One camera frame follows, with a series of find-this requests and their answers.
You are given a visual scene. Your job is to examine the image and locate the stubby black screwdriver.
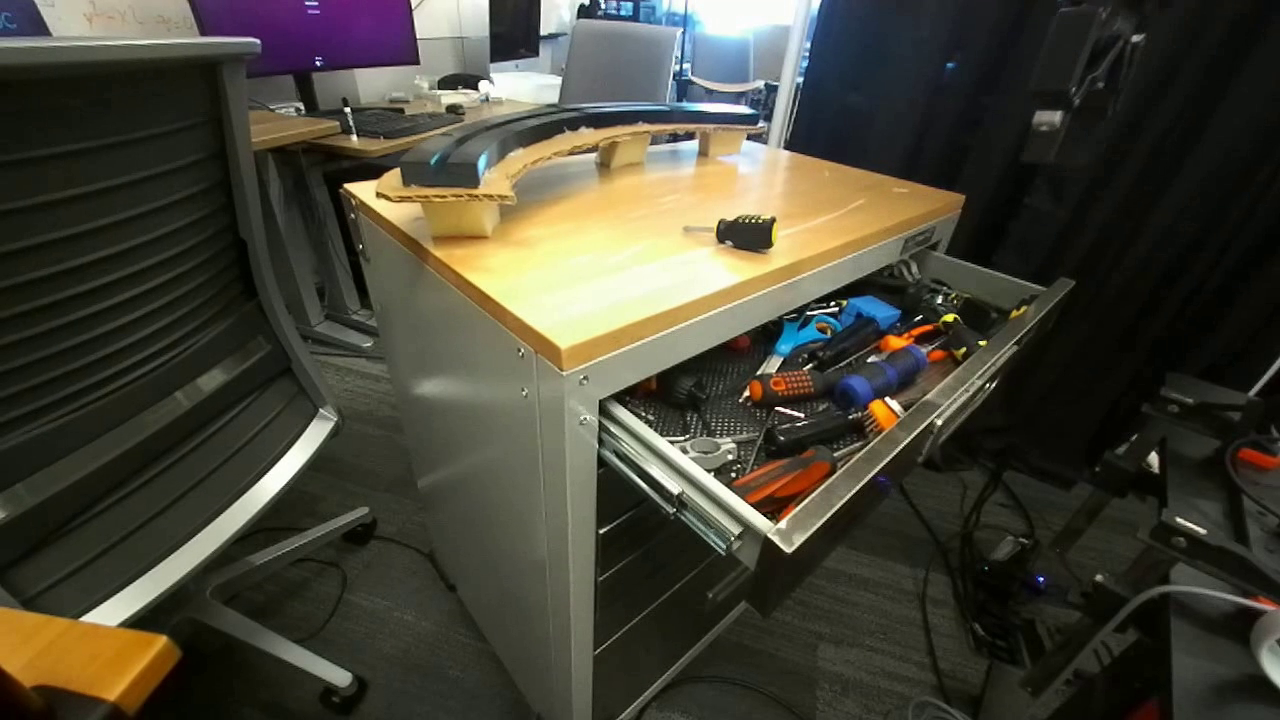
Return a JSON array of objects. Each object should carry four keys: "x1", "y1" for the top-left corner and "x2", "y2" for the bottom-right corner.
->
[{"x1": 681, "y1": 213, "x2": 782, "y2": 251}]

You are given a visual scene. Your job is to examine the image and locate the silver tool drawer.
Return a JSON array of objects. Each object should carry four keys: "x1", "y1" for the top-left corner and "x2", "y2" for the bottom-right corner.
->
[{"x1": 596, "y1": 248, "x2": 1082, "y2": 558}]

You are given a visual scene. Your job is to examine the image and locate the orange black screwdriver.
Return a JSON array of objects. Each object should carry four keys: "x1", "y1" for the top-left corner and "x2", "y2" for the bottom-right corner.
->
[{"x1": 871, "y1": 313, "x2": 972, "y2": 363}]

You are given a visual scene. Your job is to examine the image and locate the silver workbench cabinet wood top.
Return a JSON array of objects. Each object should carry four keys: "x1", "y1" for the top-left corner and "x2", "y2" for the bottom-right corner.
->
[{"x1": 342, "y1": 134, "x2": 972, "y2": 720}]

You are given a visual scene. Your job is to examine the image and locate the curved wooden support stand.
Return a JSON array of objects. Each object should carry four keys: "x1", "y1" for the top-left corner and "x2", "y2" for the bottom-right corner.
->
[{"x1": 371, "y1": 118, "x2": 759, "y2": 245}]

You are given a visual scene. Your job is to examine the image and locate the curved black bar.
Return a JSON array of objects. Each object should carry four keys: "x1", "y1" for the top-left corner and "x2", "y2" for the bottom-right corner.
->
[{"x1": 396, "y1": 101, "x2": 765, "y2": 191}]

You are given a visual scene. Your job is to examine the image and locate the gray upholstered chair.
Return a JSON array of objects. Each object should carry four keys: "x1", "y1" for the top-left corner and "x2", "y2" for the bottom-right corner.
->
[{"x1": 555, "y1": 16, "x2": 685, "y2": 113}]

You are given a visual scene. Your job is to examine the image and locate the black keyboard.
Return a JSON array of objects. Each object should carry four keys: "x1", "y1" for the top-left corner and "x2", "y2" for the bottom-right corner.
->
[{"x1": 349, "y1": 103, "x2": 470, "y2": 145}]

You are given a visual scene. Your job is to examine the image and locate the dark computer monitor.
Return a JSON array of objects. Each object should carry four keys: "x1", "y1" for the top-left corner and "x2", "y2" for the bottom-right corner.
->
[{"x1": 486, "y1": 0, "x2": 545, "y2": 67}]

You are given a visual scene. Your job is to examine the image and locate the purple screen monitor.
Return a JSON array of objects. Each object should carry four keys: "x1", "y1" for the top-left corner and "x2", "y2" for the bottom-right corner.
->
[{"x1": 184, "y1": 0, "x2": 424, "y2": 80}]

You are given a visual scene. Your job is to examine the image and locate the gray mesh office chair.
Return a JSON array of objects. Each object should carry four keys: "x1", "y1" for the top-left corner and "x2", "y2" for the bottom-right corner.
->
[{"x1": 0, "y1": 36, "x2": 382, "y2": 713}]

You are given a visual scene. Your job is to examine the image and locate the black curtain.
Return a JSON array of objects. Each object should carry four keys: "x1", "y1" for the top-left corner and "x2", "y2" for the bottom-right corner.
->
[{"x1": 783, "y1": 0, "x2": 1280, "y2": 483}]

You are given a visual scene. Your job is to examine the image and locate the orange wooden armrest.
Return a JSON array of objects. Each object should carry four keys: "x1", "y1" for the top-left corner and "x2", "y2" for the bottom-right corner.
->
[{"x1": 0, "y1": 605, "x2": 184, "y2": 720}]

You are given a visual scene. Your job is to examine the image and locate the orange handled screwdriver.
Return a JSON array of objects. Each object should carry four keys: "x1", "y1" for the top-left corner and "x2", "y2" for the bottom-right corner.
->
[{"x1": 735, "y1": 367, "x2": 830, "y2": 409}]

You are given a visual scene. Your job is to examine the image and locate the orange handled pliers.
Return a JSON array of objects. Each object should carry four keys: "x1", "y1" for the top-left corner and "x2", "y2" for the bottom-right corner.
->
[{"x1": 728, "y1": 448, "x2": 841, "y2": 510}]

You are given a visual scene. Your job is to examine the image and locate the blue handled pliers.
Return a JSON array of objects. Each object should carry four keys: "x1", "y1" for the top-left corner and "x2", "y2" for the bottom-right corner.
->
[{"x1": 765, "y1": 293, "x2": 908, "y2": 378}]

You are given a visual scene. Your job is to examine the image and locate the blue handled screwdriver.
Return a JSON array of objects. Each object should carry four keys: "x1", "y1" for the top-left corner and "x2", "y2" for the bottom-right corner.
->
[{"x1": 823, "y1": 340, "x2": 933, "y2": 411}]

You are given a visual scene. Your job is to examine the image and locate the black floor cables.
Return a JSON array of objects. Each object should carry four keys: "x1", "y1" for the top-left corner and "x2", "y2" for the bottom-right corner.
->
[{"x1": 890, "y1": 464, "x2": 1078, "y2": 704}]

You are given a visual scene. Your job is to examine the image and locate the white cable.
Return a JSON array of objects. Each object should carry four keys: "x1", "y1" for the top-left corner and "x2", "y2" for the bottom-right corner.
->
[{"x1": 1064, "y1": 581, "x2": 1280, "y2": 672}]

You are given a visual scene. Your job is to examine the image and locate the black metal equipment frame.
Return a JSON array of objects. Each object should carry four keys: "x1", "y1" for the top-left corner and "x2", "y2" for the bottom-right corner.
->
[{"x1": 1018, "y1": 371, "x2": 1280, "y2": 720}]

